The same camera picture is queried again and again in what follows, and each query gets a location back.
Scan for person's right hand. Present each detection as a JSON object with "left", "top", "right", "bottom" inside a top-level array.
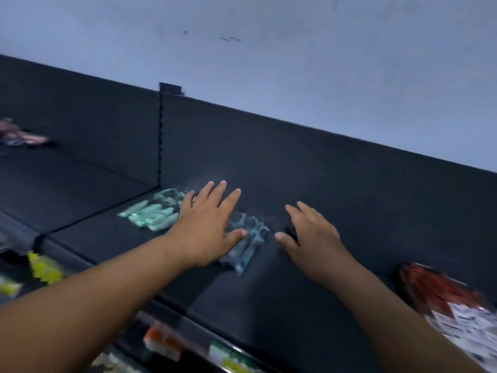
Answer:
[{"left": 274, "top": 201, "right": 360, "bottom": 286}]

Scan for person's left hand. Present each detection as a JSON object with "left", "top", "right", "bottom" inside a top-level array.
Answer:
[{"left": 167, "top": 180, "right": 248, "bottom": 269}]

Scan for person's right forearm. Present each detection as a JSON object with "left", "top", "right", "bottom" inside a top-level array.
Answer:
[{"left": 329, "top": 263, "right": 488, "bottom": 373}]

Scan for person's left forearm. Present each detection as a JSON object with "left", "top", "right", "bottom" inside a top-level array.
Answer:
[{"left": 0, "top": 234, "right": 199, "bottom": 373}]

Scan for blue item packet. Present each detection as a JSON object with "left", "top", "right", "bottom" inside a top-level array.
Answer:
[{"left": 218, "top": 212, "right": 271, "bottom": 277}]

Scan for mint green item packet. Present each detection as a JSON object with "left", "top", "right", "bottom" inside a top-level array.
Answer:
[{"left": 117, "top": 188, "right": 188, "bottom": 233}]

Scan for black metal shelf unit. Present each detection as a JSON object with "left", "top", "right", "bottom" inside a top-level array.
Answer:
[{"left": 0, "top": 54, "right": 497, "bottom": 373}]

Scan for green shelf price label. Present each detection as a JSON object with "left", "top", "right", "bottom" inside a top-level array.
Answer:
[{"left": 209, "top": 341, "right": 259, "bottom": 373}]

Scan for orange shelf price label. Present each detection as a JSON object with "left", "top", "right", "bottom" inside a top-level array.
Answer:
[{"left": 143, "top": 325, "right": 184, "bottom": 362}]

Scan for yellow shelf price label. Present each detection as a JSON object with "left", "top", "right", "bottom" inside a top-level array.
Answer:
[{"left": 27, "top": 251, "right": 65, "bottom": 285}]

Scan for red packet with white label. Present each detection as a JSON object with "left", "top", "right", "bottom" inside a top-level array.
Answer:
[{"left": 399, "top": 262, "right": 497, "bottom": 366}]

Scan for pink item packet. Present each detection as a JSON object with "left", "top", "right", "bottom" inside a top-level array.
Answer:
[{"left": 0, "top": 118, "right": 52, "bottom": 149}]

